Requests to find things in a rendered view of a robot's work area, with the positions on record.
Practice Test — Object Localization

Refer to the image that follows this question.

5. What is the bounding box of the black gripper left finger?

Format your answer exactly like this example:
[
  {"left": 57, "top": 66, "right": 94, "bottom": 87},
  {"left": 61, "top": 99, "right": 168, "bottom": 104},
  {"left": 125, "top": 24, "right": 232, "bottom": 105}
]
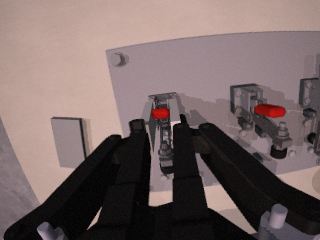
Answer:
[{"left": 4, "top": 101, "right": 156, "bottom": 240}]

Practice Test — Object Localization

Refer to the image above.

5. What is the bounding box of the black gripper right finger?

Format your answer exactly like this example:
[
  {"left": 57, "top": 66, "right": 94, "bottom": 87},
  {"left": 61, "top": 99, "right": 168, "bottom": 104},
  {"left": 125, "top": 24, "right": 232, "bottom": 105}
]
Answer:
[{"left": 169, "top": 98, "right": 320, "bottom": 240}]

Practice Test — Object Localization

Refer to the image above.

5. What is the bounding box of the grey toggle clamp with red handle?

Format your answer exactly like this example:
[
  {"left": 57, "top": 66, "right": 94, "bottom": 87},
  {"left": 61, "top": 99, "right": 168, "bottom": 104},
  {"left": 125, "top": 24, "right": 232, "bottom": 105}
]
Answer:
[{"left": 298, "top": 65, "right": 320, "bottom": 151}]

